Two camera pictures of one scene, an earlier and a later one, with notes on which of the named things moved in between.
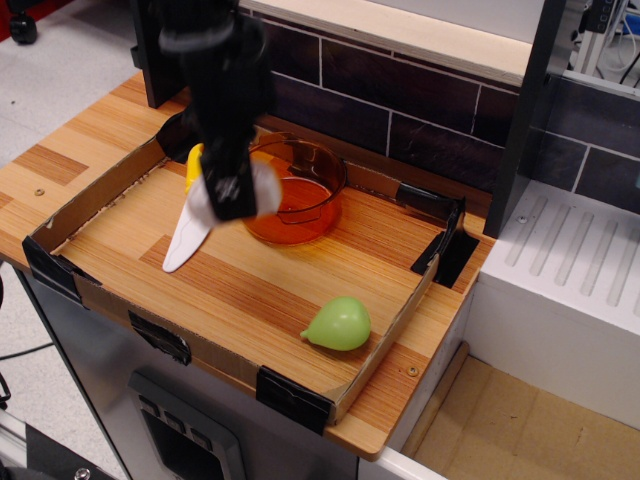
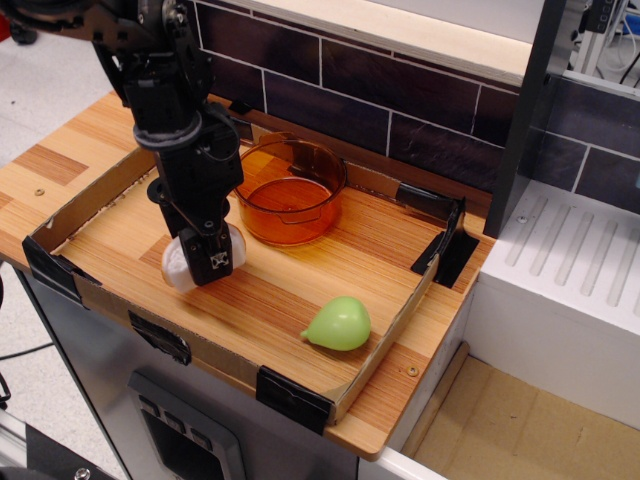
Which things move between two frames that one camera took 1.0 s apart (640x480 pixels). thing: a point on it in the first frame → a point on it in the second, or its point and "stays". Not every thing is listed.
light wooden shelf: (409, 36) stays
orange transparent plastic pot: (311, 176) stays
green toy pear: (339, 324) stays
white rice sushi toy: (267, 191) → (177, 271)
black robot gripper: (231, 90) → (199, 166)
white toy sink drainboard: (557, 301) stays
